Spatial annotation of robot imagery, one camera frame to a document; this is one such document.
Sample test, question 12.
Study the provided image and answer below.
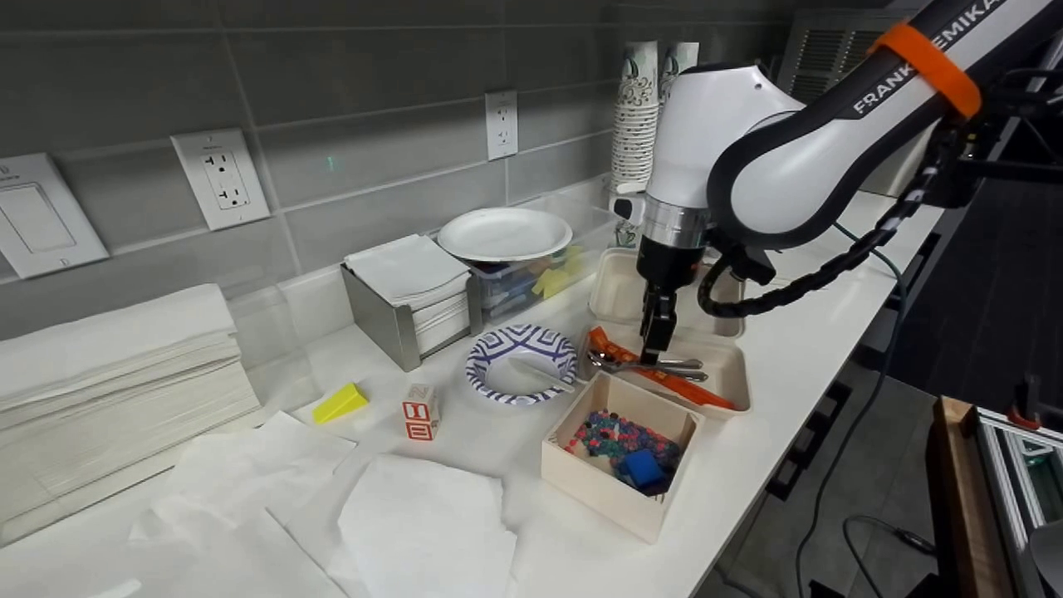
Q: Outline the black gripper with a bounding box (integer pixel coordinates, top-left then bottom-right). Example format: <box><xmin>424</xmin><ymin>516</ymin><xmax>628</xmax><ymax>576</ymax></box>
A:
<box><xmin>635</xmin><ymin>236</ymin><xmax>710</xmax><ymax>364</ymax></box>

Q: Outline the silver spoon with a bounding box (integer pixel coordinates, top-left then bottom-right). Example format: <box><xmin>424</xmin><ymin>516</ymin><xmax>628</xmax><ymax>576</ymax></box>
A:
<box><xmin>635</xmin><ymin>349</ymin><xmax>710</xmax><ymax>372</ymax></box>
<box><xmin>593</xmin><ymin>349</ymin><xmax>710</xmax><ymax>386</ymax></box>

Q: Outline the silver spoon in food pack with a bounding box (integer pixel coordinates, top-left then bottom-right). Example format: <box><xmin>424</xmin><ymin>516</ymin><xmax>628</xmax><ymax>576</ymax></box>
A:
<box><xmin>593</xmin><ymin>349</ymin><xmax>710</xmax><ymax>386</ymax></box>

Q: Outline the beige clamshell food pack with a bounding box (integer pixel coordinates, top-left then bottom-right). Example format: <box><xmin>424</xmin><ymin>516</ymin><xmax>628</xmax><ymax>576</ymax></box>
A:
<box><xmin>585</xmin><ymin>247</ymin><xmax>756</xmax><ymax>423</ymax></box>

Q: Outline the orange plastic utensil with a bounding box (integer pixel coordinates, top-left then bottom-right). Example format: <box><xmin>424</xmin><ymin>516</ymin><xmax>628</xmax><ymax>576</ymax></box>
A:
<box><xmin>585</xmin><ymin>323</ymin><xmax>740</xmax><ymax>412</ymax></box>

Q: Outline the blue patterned paper bowl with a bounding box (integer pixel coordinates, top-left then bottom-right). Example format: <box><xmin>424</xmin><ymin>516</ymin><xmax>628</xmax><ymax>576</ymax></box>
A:
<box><xmin>462</xmin><ymin>323</ymin><xmax>585</xmax><ymax>407</ymax></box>

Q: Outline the clear plastic container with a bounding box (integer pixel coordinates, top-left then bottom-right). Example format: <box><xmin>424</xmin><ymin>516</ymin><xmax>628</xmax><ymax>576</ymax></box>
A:
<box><xmin>462</xmin><ymin>247</ymin><xmax>593</xmax><ymax>333</ymax></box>

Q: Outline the blue block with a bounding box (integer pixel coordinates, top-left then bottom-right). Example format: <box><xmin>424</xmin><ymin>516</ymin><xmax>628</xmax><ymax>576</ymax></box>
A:
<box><xmin>616</xmin><ymin>446</ymin><xmax>672</xmax><ymax>497</ymax></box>

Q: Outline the wooden box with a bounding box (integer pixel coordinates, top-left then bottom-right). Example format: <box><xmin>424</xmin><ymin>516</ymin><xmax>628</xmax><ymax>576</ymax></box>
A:
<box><xmin>538</xmin><ymin>369</ymin><xmax>704</xmax><ymax>549</ymax></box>

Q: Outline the tall paper cup stack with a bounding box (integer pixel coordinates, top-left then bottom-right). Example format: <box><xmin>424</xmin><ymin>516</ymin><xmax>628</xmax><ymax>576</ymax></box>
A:
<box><xmin>659</xmin><ymin>41</ymin><xmax>704</xmax><ymax>79</ymax></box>
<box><xmin>609</xmin><ymin>41</ymin><xmax>667</xmax><ymax>194</ymax></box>

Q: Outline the metal napkin holder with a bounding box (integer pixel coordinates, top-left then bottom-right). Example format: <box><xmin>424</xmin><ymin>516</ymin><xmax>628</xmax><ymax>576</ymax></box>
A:
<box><xmin>340</xmin><ymin>229</ymin><xmax>475</xmax><ymax>375</ymax></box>

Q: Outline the white tissue sheet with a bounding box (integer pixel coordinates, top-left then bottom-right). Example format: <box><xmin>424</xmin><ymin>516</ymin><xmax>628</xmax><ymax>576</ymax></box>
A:
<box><xmin>333</xmin><ymin>453</ymin><xmax>522</xmax><ymax>598</ymax></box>
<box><xmin>86</xmin><ymin>407</ymin><xmax>370</xmax><ymax>598</ymax></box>

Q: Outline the yellow block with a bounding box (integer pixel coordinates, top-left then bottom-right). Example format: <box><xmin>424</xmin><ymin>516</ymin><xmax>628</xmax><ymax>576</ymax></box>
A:
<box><xmin>307</xmin><ymin>382</ymin><xmax>373</xmax><ymax>428</ymax></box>

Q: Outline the black tripod stand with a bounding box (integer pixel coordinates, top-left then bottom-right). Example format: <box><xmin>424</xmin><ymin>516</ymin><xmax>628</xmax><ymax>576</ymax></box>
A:
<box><xmin>940</xmin><ymin>62</ymin><xmax>1063</xmax><ymax>210</ymax></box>

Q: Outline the white paper towel stack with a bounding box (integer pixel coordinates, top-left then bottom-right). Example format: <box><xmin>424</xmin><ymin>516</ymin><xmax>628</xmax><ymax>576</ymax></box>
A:
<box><xmin>0</xmin><ymin>278</ymin><xmax>266</xmax><ymax>549</ymax></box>

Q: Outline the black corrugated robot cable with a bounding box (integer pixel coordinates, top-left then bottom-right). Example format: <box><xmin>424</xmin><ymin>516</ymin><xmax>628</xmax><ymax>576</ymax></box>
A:
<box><xmin>694</xmin><ymin>178</ymin><xmax>951</xmax><ymax>323</ymax></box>

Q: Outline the black power cable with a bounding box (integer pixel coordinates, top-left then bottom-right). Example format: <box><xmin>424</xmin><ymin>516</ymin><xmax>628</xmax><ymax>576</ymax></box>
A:
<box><xmin>793</xmin><ymin>220</ymin><xmax>911</xmax><ymax>598</ymax></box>

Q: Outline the white wall outlet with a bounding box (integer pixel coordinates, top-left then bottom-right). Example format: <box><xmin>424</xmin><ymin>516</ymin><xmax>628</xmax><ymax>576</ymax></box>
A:
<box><xmin>483</xmin><ymin>87</ymin><xmax>522</xmax><ymax>164</ymax></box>
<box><xmin>165</xmin><ymin>127</ymin><xmax>274</xmax><ymax>236</ymax></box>

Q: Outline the orange strap on arm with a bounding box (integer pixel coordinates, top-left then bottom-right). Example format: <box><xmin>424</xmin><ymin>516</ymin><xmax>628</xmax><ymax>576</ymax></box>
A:
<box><xmin>874</xmin><ymin>19</ymin><xmax>986</xmax><ymax>124</ymax></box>

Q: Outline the aluminium frame wooden cart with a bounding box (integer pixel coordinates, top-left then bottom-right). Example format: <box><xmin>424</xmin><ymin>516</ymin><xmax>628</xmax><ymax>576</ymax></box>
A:
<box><xmin>931</xmin><ymin>392</ymin><xmax>1063</xmax><ymax>598</ymax></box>

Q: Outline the white light switch plate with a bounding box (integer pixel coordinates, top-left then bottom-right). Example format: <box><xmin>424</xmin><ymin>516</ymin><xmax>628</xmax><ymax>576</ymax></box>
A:
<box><xmin>0</xmin><ymin>149</ymin><xmax>112</xmax><ymax>281</ymax></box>

